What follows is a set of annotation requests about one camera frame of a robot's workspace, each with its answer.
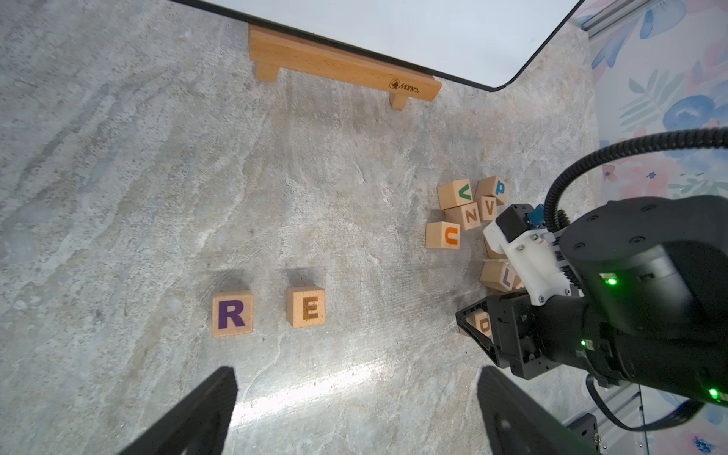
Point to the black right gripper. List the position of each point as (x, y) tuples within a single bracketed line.
[(529, 340)]

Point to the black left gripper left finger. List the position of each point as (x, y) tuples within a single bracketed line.
[(198, 424)]

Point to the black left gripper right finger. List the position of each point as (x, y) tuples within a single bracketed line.
[(516, 424)]

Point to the wooden block letter D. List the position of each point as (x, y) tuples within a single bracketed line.
[(480, 320)]

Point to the wooden block letter R purple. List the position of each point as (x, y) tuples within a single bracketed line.
[(232, 314)]

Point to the wooden block letter E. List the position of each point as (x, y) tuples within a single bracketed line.
[(306, 306)]

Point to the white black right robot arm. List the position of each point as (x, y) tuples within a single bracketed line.
[(634, 291)]

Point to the wooden block purple letter L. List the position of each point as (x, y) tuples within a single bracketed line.
[(500, 277)]

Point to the wooden block letter N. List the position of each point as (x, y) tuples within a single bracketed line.
[(466, 216)]

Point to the wooden block letter U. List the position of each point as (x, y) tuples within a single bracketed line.
[(443, 235)]

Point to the wooden block letter P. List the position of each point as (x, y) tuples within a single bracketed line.
[(493, 186)]

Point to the wooden block letter V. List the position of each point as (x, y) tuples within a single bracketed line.
[(454, 194)]

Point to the whiteboard with blue RED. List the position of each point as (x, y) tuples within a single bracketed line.
[(483, 44)]

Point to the wooden whiteboard easel stand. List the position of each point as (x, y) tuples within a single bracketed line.
[(271, 51)]

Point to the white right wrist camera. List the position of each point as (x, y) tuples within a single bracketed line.
[(520, 234)]

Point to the aluminium right corner post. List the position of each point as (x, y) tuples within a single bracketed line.
[(612, 14)]

